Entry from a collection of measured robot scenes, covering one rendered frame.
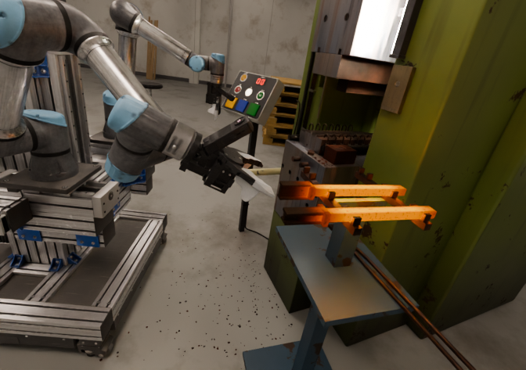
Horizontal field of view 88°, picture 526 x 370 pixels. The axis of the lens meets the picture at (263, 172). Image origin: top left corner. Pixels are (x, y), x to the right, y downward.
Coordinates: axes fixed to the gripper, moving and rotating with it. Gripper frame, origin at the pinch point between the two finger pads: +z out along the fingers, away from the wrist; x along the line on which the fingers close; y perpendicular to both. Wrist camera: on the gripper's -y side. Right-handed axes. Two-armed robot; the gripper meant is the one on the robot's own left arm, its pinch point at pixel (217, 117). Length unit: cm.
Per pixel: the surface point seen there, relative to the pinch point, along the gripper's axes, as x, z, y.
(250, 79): -19.1, -22.7, -16.1
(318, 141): 37, -4, -54
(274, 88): -4.3, -21.2, -31.2
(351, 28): 41, -53, -56
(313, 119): 5, -8, -56
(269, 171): 0.8, 30.6, -35.8
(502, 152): 57, -15, -125
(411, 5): 52, -61, -71
